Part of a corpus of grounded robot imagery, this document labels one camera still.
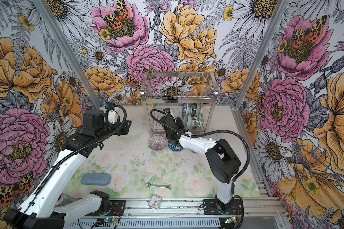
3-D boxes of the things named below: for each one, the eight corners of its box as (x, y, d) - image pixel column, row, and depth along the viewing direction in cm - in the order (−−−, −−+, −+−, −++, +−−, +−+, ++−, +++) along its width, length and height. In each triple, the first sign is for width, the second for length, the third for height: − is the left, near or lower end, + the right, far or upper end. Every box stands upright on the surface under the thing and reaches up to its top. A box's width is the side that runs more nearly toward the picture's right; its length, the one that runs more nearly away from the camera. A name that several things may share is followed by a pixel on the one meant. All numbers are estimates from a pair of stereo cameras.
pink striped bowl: (148, 150, 97) (147, 147, 94) (150, 138, 103) (149, 135, 100) (166, 150, 97) (165, 147, 94) (166, 138, 103) (166, 135, 100)
